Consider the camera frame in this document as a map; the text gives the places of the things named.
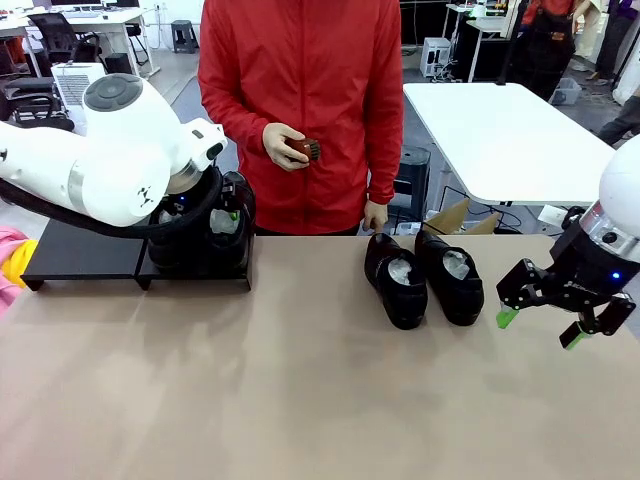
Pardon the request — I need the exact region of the white air purifier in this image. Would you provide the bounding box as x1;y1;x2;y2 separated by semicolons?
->
51;62;107;107

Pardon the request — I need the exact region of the black leather shoe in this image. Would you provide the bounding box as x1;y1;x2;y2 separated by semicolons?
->
363;232;430;331
204;170;257;274
413;228;485;327
148;208;211;274

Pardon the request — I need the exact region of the brown shoe brush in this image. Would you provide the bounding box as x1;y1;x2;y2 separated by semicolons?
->
285;137;321;165

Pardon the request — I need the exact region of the person's right hand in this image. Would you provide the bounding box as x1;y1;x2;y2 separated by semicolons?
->
263;122;311;173

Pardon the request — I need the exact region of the white table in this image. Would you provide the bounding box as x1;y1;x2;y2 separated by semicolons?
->
402;82;619;207

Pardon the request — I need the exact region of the black swivel office chair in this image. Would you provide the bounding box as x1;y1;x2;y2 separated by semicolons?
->
27;12;104;69

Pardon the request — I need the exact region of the cardboard box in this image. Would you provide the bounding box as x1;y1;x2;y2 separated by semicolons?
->
423;198;502;236

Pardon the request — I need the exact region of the black stool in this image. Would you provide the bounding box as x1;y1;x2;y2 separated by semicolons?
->
394;146;432;221

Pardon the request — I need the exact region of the person in grey trousers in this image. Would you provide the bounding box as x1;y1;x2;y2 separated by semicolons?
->
597;97;640;146

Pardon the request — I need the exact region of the white plastic bag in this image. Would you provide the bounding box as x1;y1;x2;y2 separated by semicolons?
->
610;47;640;107

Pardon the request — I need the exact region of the yellow object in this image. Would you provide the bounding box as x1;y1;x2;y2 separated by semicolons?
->
1;238;40;290

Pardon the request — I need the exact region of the pink cloth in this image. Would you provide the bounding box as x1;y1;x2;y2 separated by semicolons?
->
0;224;26;319

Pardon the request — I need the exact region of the white socket box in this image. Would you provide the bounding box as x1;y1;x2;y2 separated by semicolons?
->
538;204;571;232

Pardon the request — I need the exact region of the white office desk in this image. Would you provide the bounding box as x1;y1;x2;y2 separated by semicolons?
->
0;7;161;79

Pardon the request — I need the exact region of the person in black overalls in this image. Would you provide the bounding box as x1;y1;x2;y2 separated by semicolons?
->
517;0;579;101

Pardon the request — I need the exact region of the person's left hand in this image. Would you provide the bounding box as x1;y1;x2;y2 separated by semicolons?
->
363;199;390;235

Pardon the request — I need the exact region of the white computer case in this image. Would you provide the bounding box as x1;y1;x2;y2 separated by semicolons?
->
421;36;454;80

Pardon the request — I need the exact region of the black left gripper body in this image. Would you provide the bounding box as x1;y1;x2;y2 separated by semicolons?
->
158;187;216;224

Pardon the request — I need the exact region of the white narrow desk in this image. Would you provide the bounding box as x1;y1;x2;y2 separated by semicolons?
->
443;3;524;84

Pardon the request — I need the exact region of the person in dark clothes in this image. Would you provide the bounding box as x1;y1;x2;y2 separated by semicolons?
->
594;0;640;86

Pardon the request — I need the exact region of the person's left forearm red sleeve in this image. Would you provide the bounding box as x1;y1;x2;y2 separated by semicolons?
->
367;99;405;205

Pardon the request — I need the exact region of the person's right forearm red sleeve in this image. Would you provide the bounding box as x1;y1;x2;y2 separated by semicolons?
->
198;74;274;151

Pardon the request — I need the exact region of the black computer tower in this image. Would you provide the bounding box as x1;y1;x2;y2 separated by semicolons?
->
103;52;135;76

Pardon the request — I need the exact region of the grey plastic bin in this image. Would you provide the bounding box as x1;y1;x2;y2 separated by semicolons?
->
548;77;584;106

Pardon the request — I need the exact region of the person in red jacket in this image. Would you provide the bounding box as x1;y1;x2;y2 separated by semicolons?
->
197;0;405;237

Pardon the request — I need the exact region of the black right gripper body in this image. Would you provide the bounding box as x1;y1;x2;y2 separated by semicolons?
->
547;219;640;311

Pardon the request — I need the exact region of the grey step stool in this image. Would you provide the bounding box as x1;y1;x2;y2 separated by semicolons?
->
171;19;200;55

